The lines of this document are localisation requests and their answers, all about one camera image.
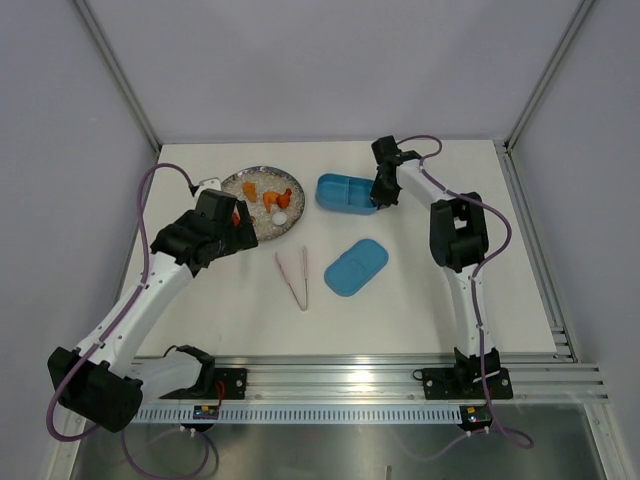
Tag blue lunch box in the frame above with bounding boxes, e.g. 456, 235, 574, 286
315, 173, 377, 215

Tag orange chicken wing piece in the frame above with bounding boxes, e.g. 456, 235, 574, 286
263, 191, 280, 212

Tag pink metal tongs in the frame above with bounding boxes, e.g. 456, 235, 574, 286
274, 246, 309, 312

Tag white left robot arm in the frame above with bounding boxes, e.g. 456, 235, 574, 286
46, 188, 258, 439

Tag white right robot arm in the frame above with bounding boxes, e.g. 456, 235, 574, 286
370, 135, 501, 398

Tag blue lunch box lid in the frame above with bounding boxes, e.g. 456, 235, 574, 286
324, 238, 389, 297

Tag orange fried fish piece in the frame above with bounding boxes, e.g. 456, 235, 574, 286
242, 182, 258, 203

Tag small white rice cup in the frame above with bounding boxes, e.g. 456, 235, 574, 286
272, 212, 288, 225

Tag speckled ceramic plate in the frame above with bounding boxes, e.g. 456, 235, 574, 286
221, 166, 306, 243

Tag dark red chicken drumstick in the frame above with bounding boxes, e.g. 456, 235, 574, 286
276, 188, 292, 209

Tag right side aluminium rail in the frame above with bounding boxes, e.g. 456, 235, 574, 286
493, 140, 582, 363

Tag aluminium rail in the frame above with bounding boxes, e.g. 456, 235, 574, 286
67, 355, 610, 405
493, 140, 582, 363

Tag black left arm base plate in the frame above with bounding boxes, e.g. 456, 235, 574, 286
162, 367, 248, 401

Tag aluminium front rail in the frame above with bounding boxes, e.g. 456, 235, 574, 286
67, 355, 610, 405

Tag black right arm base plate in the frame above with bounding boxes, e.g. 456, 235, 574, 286
412, 367, 514, 401

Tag white slotted cable duct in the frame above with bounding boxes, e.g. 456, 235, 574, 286
133, 403, 462, 425

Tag left aluminium frame post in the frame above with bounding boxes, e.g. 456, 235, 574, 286
70, 0, 162, 158

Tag aluminium frame post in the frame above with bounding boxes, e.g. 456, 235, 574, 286
70, 0, 162, 158
503, 0, 599, 154

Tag right aluminium frame post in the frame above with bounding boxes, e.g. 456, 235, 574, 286
503, 0, 599, 154

